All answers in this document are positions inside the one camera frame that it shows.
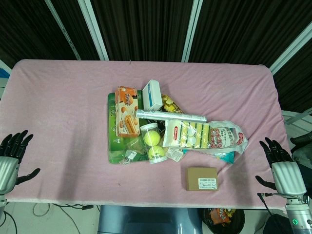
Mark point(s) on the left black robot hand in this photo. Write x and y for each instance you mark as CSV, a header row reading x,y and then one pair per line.
x,y
9,165

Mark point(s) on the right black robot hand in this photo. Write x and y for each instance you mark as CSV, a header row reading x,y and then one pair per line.
x,y
285,170

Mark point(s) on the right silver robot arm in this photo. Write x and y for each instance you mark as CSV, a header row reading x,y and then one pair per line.
x,y
296,214

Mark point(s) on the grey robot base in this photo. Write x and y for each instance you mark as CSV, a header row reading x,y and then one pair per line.
x,y
150,219

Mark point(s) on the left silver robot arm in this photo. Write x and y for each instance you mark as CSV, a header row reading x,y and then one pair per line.
x,y
2,207

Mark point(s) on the brown paper box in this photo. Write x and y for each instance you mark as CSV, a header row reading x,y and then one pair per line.
x,y
201,179

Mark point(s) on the orange biscuit box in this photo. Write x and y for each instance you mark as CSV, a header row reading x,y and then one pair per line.
x,y
126,114

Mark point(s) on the white and blue box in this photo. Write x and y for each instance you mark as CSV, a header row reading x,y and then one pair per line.
x,y
152,95

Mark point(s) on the white red-print plastic bag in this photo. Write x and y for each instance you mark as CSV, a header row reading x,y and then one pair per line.
x,y
229,140

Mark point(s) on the teal tissue pack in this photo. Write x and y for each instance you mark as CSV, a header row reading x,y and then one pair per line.
x,y
223,156

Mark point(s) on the pink table cloth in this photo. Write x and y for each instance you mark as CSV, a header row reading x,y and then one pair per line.
x,y
61,122

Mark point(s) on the black bin with snack bags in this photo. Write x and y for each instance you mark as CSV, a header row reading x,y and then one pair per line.
x,y
223,217

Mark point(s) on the green flat package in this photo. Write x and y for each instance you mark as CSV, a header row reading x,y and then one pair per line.
x,y
112,146

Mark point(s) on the yellow sponge pack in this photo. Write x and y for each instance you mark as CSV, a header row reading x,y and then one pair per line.
x,y
186,134

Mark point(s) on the small clear plastic packet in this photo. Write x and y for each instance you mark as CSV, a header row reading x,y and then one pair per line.
x,y
174,154

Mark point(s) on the small clear wrapper with label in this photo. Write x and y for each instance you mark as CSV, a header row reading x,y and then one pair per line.
x,y
129,157

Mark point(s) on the silver foil roll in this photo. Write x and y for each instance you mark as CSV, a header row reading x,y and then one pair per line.
x,y
170,116

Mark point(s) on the yellow snack packet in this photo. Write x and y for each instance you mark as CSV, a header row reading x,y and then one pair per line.
x,y
171,104

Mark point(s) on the clear tennis ball tube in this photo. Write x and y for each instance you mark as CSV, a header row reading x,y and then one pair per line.
x,y
153,143

